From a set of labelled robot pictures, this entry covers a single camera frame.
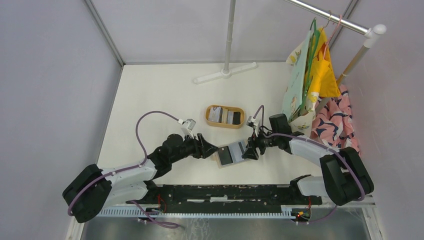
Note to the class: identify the green clothes hanger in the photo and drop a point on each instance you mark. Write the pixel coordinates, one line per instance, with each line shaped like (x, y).
(312, 47)

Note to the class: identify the pink patterned garment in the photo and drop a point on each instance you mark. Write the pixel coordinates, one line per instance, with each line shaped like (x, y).
(333, 125)

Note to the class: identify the tan oval card holder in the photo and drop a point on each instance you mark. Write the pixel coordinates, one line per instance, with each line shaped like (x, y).
(225, 116)

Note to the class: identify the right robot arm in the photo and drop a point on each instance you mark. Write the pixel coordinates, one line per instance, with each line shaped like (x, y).
(344, 178)

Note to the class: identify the pink clothes hanger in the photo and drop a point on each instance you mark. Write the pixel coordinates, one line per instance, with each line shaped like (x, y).
(331, 36)

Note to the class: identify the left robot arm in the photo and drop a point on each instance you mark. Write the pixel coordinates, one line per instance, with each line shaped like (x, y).
(95, 188)

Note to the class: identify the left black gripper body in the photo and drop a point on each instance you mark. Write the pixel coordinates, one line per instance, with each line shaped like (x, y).
(190, 147)

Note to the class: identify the cards in holder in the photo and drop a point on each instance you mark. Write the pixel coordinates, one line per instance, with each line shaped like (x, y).
(225, 116)

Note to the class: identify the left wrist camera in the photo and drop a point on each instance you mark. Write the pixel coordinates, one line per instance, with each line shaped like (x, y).
(187, 127)

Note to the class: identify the metal hanging rod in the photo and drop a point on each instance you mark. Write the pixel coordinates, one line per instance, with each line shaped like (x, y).
(367, 32)

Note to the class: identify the white printed garment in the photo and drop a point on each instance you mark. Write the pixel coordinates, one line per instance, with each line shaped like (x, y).
(293, 96)

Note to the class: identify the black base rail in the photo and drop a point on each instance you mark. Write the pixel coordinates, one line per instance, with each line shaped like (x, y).
(226, 199)

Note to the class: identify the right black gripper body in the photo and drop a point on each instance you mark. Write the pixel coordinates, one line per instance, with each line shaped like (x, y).
(260, 140)

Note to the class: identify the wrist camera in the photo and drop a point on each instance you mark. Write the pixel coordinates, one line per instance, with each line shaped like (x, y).
(252, 122)
(187, 127)

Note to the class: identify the yellow garment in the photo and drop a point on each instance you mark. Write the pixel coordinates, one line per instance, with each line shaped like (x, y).
(323, 82)

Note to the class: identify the wooden card tray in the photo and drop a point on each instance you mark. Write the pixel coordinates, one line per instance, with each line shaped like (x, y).
(215, 157)

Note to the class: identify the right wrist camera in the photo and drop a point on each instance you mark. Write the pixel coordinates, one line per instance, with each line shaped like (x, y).
(252, 122)

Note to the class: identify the white clothes rack stand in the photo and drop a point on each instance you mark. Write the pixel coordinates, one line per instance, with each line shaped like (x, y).
(226, 72)

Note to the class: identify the wooden rack pole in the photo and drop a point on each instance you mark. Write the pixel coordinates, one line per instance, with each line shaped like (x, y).
(353, 63)

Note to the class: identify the light blue card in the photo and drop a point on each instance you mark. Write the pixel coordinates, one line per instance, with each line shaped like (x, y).
(236, 150)

